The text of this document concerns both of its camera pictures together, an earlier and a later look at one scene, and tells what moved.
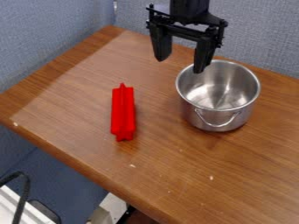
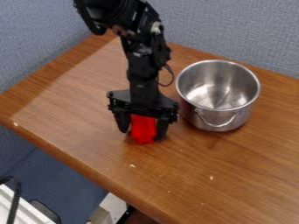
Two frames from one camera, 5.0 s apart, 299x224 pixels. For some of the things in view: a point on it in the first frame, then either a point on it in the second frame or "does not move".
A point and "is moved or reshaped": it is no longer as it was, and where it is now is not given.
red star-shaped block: (123, 113) is moved or reshaped
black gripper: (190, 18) to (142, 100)
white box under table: (110, 211) does not move
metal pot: (219, 94) does not move
